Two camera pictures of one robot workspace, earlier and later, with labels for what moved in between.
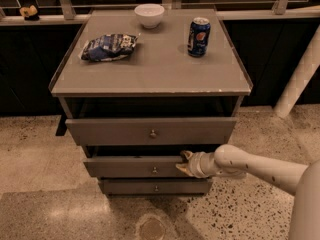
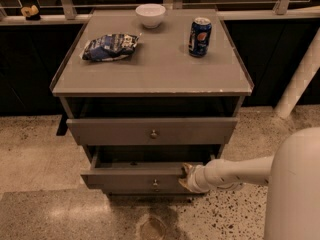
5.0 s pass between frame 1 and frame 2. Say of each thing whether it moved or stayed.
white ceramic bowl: stayed
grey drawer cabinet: stayed
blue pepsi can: stayed
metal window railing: stayed
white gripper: moved
